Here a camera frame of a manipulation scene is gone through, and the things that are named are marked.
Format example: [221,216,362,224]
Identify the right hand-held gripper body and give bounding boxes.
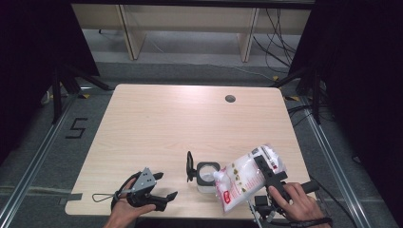
[249,171,320,228]

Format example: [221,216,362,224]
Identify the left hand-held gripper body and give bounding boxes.
[126,167,167,213]

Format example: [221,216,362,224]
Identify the red and white sugar pouch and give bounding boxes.
[213,143,288,213]

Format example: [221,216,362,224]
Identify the glass jar with black lid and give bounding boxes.
[185,150,222,194]

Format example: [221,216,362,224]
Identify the person's right hand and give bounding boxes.
[268,181,331,223]

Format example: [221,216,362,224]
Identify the person's left hand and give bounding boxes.
[106,178,157,226]

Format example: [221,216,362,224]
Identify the grey tape strip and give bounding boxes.
[58,192,84,205]

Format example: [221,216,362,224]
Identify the black tripod stand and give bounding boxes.
[270,66,328,125]
[50,63,115,125]

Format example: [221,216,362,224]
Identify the black curtain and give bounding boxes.
[0,0,101,165]
[289,0,403,219]

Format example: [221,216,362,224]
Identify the light wooden shelf unit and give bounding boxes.
[69,3,313,63]

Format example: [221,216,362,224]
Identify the black wrist strap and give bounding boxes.
[286,217,334,228]
[110,171,142,212]

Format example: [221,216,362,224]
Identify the grey wire lanyard loop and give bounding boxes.
[92,192,117,203]

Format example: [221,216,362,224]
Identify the aluminium floor rail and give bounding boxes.
[298,94,374,228]
[0,85,96,222]

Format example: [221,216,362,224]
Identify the black floor cable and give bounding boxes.
[309,175,359,228]

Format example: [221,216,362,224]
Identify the white floor cable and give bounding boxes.
[177,60,275,81]

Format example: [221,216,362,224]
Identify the bundle of black cables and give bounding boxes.
[253,9,302,73]

